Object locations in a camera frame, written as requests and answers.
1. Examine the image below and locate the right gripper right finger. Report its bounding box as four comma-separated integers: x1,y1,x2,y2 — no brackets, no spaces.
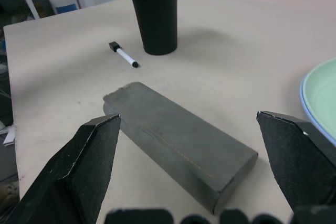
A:
256,111,336,209

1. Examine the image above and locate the blue round plate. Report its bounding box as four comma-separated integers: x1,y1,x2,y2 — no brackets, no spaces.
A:
299,76,336,147

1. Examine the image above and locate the grey glasses case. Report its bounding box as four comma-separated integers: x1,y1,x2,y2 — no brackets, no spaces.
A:
102,81,259,216

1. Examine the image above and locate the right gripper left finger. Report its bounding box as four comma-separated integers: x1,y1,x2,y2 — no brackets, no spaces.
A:
0,113,121,224

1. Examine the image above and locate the black capped white marker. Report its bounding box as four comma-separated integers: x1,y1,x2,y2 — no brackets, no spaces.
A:
108,41,140,69

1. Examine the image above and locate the green round plate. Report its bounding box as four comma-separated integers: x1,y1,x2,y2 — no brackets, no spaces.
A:
301,58,336,141

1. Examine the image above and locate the white paper sheet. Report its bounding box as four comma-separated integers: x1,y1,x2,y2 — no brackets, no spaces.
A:
3,126,17,146

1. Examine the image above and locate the black plastic cup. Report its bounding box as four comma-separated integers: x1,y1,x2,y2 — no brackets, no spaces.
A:
123,0,180,56

